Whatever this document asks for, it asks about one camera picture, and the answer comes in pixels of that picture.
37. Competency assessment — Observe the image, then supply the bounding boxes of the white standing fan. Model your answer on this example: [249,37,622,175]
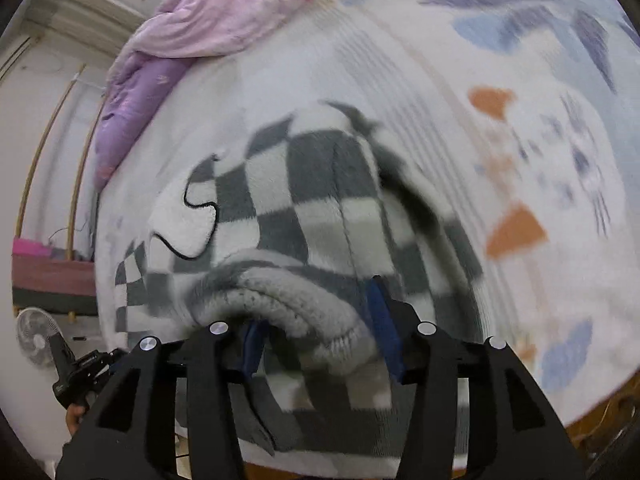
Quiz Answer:
[15,307,67,369]

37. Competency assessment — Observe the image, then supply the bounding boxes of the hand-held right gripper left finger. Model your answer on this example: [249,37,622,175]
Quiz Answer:
[56,321,272,480]

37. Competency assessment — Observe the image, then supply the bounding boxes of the printed white bed sheet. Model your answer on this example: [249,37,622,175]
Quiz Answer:
[92,0,640,480]

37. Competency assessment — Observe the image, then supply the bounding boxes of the pink cloth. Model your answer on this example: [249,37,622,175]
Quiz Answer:
[12,238,52,259]

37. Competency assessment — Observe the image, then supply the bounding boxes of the person's left hand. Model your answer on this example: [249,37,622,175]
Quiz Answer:
[66,404,88,434]

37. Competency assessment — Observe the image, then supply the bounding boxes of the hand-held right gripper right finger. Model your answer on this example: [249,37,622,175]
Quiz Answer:
[366,275,589,480]

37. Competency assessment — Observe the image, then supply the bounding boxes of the purple floral quilt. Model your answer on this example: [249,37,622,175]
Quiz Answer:
[94,0,368,192]

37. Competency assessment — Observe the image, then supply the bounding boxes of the dark red bench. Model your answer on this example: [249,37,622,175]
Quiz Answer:
[12,254,99,312]

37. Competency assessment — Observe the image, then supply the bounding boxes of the bamboo pole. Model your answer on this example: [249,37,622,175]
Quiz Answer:
[15,64,87,242]
[67,94,110,262]

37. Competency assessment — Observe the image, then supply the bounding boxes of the grey white checkered fleece garment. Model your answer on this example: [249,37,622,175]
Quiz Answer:
[114,101,487,462]

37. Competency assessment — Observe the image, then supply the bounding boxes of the wooden bed frame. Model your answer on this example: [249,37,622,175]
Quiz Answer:
[564,374,640,467]

